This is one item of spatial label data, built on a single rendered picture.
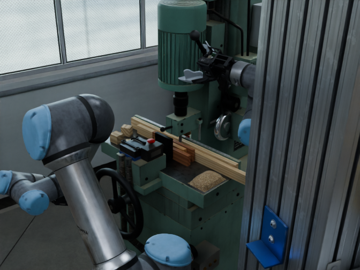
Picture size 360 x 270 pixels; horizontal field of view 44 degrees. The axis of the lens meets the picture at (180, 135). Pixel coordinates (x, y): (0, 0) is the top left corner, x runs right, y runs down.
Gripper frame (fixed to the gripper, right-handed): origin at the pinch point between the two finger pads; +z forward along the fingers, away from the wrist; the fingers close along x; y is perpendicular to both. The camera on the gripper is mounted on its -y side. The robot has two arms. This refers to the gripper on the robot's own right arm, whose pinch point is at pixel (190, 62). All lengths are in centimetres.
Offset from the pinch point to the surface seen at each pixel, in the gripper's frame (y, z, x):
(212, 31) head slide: -5.0, 5.3, -17.6
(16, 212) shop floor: -99, 143, 90
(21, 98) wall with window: -51, 148, 30
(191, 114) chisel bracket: -27.6, 9.6, 6.8
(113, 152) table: -31, 36, 35
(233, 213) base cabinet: -65, -10, 27
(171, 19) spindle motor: 10.5, 9.3, -7.9
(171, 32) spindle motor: 6.8, 9.6, -5.1
